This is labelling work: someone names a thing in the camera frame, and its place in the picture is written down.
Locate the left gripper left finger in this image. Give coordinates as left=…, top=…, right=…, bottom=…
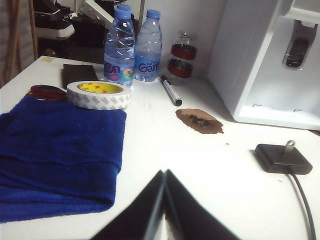
left=91, top=169, right=167, bottom=240

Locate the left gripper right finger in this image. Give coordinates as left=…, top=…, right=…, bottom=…
left=163, top=169, right=242, bottom=240

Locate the silver USB flash drive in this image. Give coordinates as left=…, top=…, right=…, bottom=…
left=284, top=139, right=297, bottom=152

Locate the black USB hub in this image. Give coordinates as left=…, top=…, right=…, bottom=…
left=254, top=143, right=314, bottom=175

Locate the black rectangular box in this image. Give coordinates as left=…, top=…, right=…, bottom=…
left=61, top=63, right=98, bottom=85

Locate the brown torn surface patch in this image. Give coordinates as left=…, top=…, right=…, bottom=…
left=174, top=108, right=225, bottom=135

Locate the blue cloth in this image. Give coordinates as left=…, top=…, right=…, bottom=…
left=0, top=96, right=128, bottom=223

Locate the white double-sided tape roll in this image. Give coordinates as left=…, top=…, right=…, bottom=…
left=66, top=80, right=133, bottom=111

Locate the black marker pen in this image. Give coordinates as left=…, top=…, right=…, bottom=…
left=159, top=74, right=183, bottom=106

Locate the white AUX water dispenser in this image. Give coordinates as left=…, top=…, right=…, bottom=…
left=207, top=0, right=320, bottom=131

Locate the clear jar with red bands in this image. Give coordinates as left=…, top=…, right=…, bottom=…
left=166, top=29, right=198, bottom=80

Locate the clear water bottle blue cap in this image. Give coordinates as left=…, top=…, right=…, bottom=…
left=134, top=9, right=163, bottom=83
left=103, top=8, right=137, bottom=88
left=115, top=3, right=141, bottom=38

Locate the black and white machine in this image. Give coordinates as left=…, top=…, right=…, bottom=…
left=33, top=0, right=76, bottom=40

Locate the wooden crate with plastic wrap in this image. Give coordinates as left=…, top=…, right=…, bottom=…
left=0, top=0, right=39, bottom=88

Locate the black USB hub cable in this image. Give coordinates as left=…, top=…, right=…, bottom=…
left=284, top=172, right=316, bottom=240

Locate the silver metal bracket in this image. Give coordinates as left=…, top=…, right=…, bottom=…
left=79, top=0, right=116, bottom=25

